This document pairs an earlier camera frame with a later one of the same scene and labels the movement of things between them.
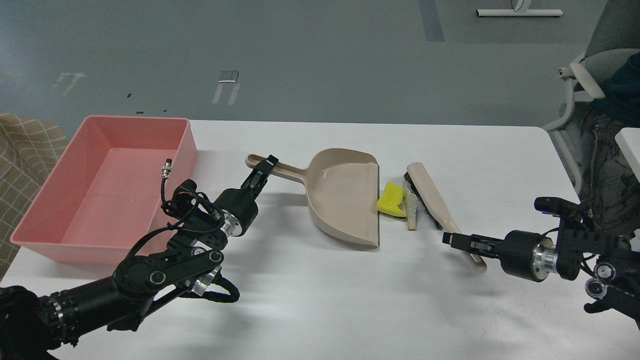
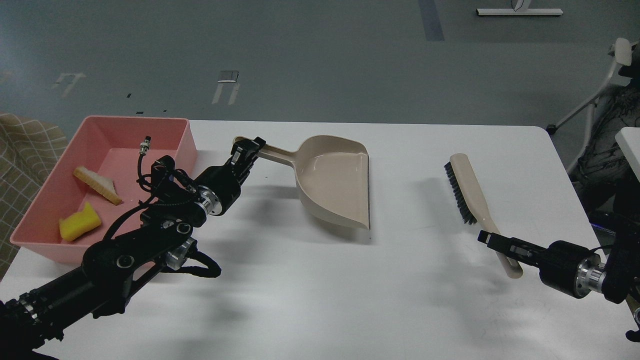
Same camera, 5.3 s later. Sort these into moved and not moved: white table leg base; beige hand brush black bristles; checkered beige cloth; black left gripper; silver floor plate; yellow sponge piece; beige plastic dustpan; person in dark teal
Moved: yellow sponge piece; black left gripper; beige plastic dustpan; beige hand brush black bristles
Not moved: checkered beige cloth; white table leg base; person in dark teal; silver floor plate
